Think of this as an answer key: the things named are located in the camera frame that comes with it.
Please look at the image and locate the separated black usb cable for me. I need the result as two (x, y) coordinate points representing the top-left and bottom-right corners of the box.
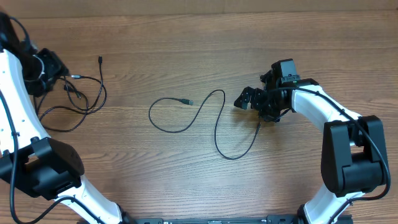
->
(33, 74), (108, 116)

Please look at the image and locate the black cable bundle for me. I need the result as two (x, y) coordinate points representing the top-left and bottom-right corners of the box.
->
(39, 55), (105, 133)

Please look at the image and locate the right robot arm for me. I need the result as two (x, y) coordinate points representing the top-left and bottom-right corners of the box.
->
(234, 58), (391, 223)

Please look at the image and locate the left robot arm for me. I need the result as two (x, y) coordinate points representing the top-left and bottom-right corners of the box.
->
(1, 13), (133, 223)

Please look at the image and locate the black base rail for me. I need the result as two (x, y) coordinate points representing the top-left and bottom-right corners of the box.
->
(124, 213), (354, 224)

